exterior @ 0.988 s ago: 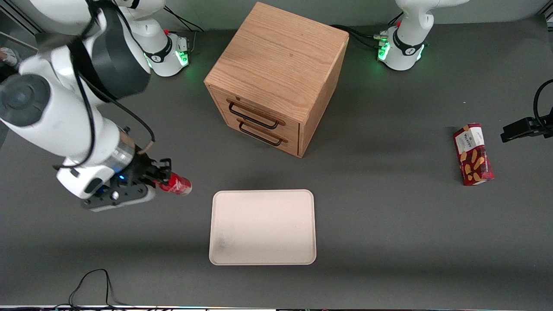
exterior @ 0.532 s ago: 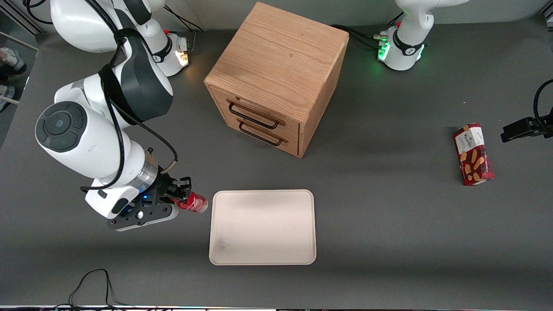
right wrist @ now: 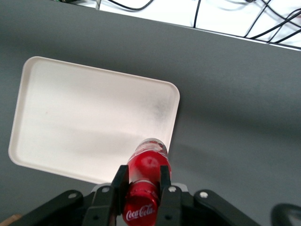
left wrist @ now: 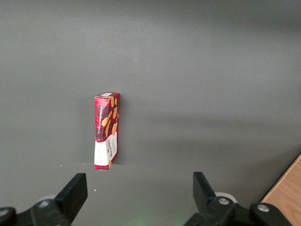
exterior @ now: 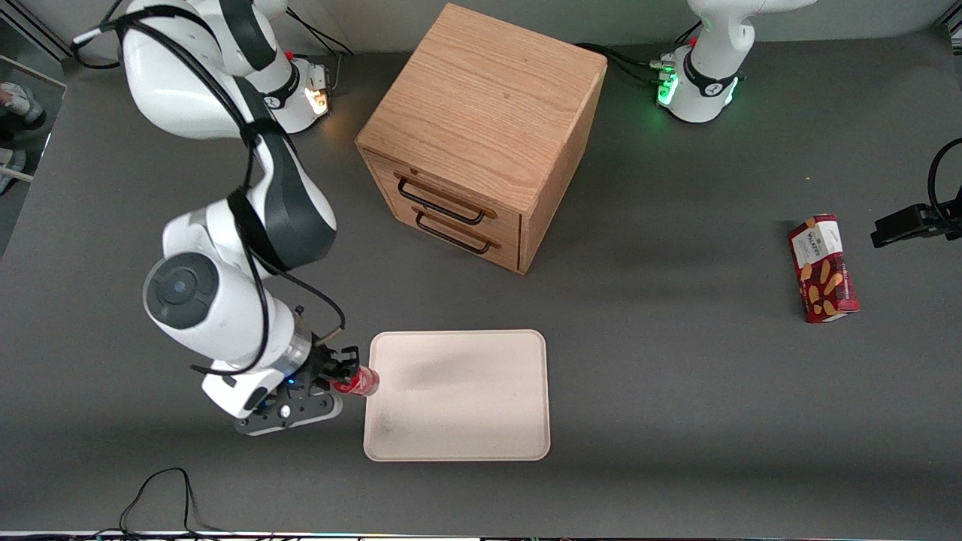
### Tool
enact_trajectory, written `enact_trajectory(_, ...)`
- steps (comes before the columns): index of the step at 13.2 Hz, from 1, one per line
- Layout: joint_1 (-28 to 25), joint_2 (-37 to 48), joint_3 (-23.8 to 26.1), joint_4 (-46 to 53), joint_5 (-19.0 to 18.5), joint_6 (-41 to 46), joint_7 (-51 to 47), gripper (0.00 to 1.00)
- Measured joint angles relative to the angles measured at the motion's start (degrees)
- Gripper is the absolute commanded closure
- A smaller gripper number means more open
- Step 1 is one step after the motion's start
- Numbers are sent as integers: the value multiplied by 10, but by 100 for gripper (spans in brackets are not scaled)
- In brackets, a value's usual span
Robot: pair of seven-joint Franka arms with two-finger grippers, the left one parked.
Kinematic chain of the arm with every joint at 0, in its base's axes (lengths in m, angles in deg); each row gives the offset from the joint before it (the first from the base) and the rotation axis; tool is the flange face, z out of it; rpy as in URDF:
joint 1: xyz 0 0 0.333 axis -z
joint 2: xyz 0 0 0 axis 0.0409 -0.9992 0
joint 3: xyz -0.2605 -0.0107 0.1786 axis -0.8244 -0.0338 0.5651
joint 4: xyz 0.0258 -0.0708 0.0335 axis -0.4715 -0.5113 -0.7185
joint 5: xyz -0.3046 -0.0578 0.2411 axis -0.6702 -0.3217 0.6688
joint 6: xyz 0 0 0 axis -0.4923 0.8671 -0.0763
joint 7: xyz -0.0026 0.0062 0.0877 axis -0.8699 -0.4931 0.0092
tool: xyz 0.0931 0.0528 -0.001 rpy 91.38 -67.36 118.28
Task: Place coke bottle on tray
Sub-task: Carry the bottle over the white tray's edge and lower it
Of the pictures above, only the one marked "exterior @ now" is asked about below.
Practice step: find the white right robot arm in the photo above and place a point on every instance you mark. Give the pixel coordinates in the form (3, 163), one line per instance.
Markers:
(225, 315)

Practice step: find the cream plastic tray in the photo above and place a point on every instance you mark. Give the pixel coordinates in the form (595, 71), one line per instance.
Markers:
(458, 394)

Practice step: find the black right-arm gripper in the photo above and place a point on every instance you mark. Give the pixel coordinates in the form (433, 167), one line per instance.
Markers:
(325, 364)

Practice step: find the wooden drawer front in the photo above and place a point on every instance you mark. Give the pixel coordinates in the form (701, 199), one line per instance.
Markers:
(507, 225)
(505, 253)

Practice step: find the grey sneaker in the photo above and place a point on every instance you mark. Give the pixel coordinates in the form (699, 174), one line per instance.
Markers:
(19, 101)
(11, 161)

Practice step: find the red can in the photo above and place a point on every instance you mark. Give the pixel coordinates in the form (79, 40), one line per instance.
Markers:
(362, 381)

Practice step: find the oak wooden drawer cabinet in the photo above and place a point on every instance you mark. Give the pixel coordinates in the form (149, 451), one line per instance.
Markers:
(481, 98)

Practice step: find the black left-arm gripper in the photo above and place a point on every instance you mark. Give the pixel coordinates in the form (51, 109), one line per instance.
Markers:
(904, 225)

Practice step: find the red tartan shortbread box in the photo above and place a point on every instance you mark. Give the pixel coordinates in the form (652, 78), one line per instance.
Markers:
(823, 267)

